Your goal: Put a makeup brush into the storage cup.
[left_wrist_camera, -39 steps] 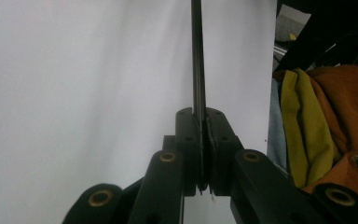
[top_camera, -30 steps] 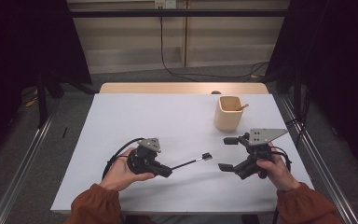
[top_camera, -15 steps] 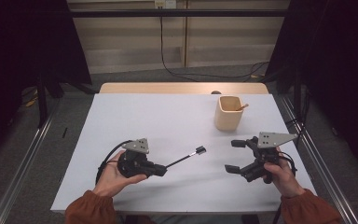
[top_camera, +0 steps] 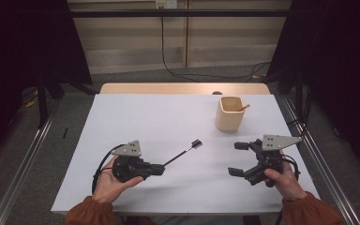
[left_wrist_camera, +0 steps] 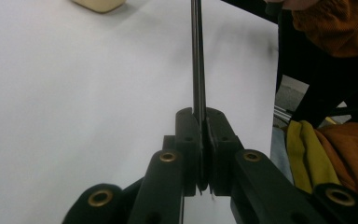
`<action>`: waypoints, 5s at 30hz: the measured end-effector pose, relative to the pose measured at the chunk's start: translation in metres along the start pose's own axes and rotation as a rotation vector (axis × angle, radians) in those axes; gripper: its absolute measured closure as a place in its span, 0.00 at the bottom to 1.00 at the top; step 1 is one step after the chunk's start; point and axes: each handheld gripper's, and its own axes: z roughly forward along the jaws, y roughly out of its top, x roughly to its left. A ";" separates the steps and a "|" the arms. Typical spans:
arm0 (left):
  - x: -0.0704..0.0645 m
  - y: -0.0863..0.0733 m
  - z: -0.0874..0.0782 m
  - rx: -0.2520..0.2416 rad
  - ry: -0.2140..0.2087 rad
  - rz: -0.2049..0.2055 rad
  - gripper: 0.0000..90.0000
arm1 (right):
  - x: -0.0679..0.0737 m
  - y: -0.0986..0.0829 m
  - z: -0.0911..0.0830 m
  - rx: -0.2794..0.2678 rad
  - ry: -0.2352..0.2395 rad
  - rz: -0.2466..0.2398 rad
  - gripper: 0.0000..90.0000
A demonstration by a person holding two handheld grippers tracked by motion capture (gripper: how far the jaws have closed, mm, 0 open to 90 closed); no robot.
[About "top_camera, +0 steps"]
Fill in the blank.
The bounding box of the person's right hand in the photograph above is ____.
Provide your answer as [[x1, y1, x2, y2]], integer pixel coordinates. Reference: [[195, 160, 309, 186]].
[[263, 153, 301, 202]]

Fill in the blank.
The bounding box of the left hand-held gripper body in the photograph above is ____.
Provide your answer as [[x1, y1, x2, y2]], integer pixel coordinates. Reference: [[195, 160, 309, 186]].
[[111, 140, 155, 184]]

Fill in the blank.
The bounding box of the white wall outlet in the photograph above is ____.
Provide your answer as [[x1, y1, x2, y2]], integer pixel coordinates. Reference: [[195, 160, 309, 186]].
[[155, 0, 179, 9]]

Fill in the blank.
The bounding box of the yellow cable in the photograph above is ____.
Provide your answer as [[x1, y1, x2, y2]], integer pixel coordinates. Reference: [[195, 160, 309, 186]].
[[24, 90, 40, 109]]

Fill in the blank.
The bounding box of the metal floor rail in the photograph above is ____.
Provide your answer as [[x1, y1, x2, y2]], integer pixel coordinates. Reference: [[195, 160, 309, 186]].
[[280, 95, 360, 225], [0, 99, 62, 225]]

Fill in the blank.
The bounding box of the black makeup brush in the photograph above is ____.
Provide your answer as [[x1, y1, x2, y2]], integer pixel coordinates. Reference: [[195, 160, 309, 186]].
[[162, 139, 203, 167]]

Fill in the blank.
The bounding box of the black curtain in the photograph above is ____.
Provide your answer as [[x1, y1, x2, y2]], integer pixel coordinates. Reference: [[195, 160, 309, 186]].
[[266, 0, 360, 179], [0, 0, 94, 163]]

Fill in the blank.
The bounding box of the person's left hand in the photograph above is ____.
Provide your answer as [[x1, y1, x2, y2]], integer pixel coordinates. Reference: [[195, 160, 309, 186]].
[[92, 155, 145, 204]]

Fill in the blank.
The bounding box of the black power cable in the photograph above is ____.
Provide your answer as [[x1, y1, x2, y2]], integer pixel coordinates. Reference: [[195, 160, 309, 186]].
[[159, 7, 271, 80]]

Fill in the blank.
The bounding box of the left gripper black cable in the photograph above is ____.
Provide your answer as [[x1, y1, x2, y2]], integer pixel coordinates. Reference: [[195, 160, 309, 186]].
[[91, 143, 126, 195]]

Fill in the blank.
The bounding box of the black metal stand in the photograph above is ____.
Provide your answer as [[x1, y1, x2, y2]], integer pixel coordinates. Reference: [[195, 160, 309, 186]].
[[37, 73, 50, 128]]

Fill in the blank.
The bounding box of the wooden table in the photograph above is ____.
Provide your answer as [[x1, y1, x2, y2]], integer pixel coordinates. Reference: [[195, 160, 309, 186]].
[[98, 82, 271, 96]]

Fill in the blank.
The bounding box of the beige square cup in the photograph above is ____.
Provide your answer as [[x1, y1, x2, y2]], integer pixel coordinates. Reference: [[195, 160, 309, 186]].
[[215, 96, 247, 132]]

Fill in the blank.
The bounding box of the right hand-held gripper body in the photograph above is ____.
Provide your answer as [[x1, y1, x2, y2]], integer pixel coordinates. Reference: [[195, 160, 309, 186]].
[[243, 134, 304, 188]]

